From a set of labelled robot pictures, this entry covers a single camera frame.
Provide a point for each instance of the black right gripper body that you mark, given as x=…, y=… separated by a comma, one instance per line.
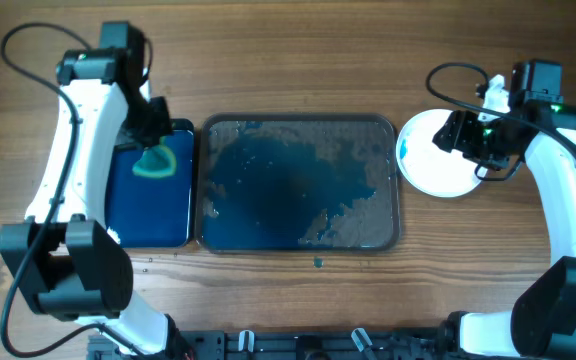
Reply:
x=452, y=133

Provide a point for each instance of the small black water tray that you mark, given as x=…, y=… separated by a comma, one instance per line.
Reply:
x=143, y=212

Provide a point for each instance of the large dark serving tray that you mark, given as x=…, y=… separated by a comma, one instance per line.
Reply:
x=297, y=182

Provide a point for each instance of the green yellow scrub sponge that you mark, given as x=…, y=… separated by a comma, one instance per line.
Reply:
x=156, y=163

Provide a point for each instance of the white plate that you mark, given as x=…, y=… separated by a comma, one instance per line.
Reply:
x=426, y=167

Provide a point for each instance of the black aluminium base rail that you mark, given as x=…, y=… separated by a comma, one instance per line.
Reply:
x=413, y=344

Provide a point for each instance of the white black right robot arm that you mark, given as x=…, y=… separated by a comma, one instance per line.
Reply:
x=539, y=130

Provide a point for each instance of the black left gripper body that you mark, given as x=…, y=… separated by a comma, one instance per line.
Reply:
x=146, y=123

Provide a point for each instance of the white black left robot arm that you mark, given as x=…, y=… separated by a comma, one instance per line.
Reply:
x=63, y=261

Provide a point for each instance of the small blue droplet on table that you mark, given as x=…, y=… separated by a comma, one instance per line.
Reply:
x=318, y=262

